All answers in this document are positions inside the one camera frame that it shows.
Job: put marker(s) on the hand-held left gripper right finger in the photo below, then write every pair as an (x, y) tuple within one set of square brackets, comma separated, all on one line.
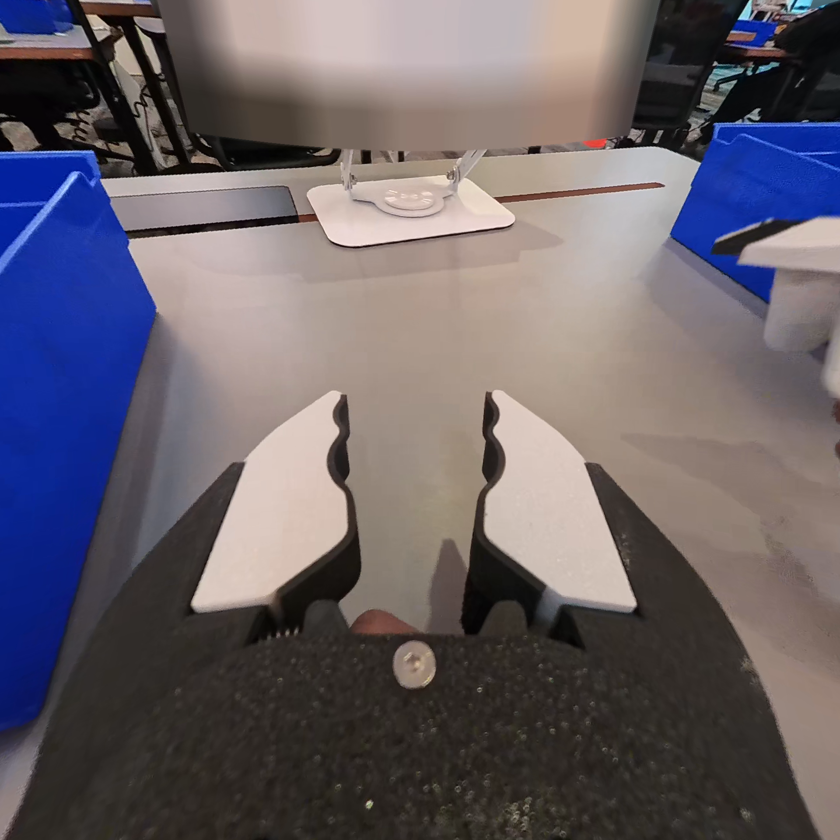
[(551, 518)]

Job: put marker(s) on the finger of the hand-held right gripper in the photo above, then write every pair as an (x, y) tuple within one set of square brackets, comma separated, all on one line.
[(800, 246)]

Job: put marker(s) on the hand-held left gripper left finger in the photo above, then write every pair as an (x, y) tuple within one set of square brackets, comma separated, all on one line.
[(282, 518)]

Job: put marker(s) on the blue plastic bin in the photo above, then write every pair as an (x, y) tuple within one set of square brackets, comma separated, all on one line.
[(33, 19), (65, 426), (735, 190)]

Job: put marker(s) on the wooden office desk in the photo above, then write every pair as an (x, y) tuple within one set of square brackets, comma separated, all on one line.
[(754, 40)]

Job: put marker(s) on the black office chair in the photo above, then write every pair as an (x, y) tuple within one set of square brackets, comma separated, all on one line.
[(682, 65)]

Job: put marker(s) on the grey table with wooden edge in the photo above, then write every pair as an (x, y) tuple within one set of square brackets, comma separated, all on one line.
[(39, 49)]

